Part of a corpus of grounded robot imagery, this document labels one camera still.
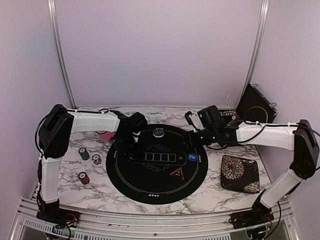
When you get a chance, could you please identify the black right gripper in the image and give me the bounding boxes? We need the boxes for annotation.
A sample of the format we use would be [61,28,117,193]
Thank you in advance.
[179,127,218,150]

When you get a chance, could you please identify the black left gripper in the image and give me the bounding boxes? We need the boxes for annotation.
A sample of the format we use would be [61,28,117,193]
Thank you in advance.
[116,132,146,160]

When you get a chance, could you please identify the black dealer button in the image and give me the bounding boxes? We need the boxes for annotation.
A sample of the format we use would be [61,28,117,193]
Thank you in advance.
[152,128,165,138]

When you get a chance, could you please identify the blue small blind button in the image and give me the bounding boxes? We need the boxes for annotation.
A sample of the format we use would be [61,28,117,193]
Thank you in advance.
[187,153,198,162]

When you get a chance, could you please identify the red triangle all-in marker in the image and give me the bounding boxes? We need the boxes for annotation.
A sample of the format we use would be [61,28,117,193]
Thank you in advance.
[169,167,185,181]

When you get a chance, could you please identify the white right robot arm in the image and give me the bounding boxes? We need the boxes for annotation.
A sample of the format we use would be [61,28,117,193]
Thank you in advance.
[184,105,320,224]

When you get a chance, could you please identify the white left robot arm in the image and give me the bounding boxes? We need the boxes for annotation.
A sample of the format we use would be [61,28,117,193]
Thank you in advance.
[35,104,148,223]

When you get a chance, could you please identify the red playing card deck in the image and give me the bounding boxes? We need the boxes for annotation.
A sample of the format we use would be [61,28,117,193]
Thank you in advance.
[99,132,115,141]

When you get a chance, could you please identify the grey poker chip stack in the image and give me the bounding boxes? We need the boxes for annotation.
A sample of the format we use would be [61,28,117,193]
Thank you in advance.
[91,154,102,165]

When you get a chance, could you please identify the black poker chip case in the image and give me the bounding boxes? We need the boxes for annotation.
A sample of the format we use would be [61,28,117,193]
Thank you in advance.
[220,83,277,123]

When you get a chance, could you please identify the green poker chip stack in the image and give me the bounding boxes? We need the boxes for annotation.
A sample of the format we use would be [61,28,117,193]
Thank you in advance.
[78,147,90,161]

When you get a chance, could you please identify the floral patterned pouch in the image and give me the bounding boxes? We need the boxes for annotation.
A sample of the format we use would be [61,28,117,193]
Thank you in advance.
[220,154,260,194]

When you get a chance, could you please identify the round black poker mat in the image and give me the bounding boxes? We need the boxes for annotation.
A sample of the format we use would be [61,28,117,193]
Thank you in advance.
[105,124,209,205]

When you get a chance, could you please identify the red poker chip stack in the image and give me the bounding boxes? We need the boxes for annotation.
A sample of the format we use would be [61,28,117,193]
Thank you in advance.
[78,171,90,185]

